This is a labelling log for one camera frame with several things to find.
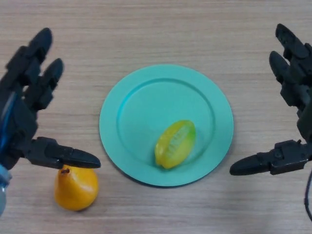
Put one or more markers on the orange yellow pear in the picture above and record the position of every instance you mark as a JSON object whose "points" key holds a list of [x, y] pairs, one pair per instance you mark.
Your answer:
{"points": [[75, 192]]}

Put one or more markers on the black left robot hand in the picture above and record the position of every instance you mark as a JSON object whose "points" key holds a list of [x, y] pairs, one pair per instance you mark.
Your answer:
{"points": [[22, 122]]}

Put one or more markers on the yellow green starfruit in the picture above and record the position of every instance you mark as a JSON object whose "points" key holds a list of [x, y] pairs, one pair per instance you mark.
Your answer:
{"points": [[174, 146]]}

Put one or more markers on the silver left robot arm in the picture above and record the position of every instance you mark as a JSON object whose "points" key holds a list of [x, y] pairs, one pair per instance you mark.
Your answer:
{"points": [[3, 192]]}

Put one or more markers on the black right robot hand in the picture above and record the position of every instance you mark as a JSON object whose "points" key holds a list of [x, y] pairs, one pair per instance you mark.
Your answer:
{"points": [[292, 156]]}

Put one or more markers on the teal round plate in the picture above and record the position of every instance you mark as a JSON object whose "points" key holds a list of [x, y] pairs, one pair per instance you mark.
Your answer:
{"points": [[136, 122]]}

